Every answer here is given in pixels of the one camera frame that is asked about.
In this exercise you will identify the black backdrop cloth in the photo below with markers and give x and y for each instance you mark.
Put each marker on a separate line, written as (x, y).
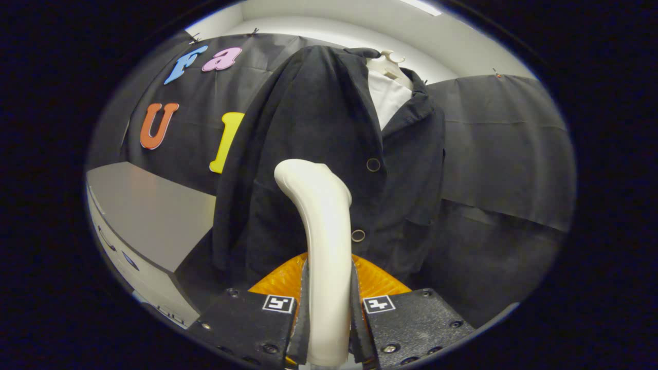
(504, 154)

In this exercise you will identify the black jacket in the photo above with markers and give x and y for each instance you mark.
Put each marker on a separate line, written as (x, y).
(308, 113)

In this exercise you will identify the white dress form mannequin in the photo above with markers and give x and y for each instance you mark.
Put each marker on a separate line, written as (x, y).
(388, 95)

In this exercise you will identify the white garment steamer head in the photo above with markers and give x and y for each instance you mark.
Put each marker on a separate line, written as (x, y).
(324, 231)

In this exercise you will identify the grey cabinet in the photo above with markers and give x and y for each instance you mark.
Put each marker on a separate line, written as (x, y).
(149, 210)

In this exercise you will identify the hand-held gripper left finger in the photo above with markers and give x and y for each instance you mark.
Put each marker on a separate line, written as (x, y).
(247, 324)

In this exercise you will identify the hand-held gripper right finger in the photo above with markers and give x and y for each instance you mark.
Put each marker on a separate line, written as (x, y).
(411, 324)

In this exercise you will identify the large ceiling light panel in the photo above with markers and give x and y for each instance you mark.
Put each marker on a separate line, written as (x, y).
(421, 6)

